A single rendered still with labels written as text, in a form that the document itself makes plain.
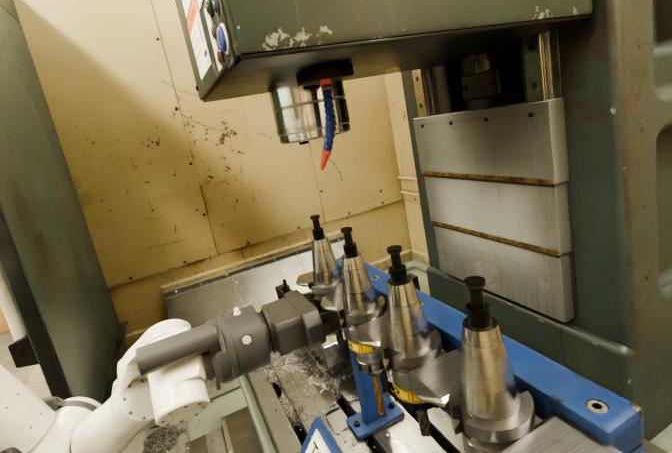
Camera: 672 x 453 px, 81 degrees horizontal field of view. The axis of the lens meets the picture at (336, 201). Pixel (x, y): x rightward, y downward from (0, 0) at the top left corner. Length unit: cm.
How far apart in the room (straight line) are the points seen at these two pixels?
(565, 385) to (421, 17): 48
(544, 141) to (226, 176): 132
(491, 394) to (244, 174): 163
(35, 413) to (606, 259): 105
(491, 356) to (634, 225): 70
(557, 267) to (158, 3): 169
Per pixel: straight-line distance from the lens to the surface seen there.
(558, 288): 107
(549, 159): 96
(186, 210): 184
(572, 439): 36
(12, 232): 111
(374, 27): 59
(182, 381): 58
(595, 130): 95
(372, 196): 210
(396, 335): 42
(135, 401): 67
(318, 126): 80
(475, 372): 34
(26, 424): 78
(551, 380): 39
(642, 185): 99
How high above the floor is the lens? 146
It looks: 12 degrees down
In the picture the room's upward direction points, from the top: 11 degrees counter-clockwise
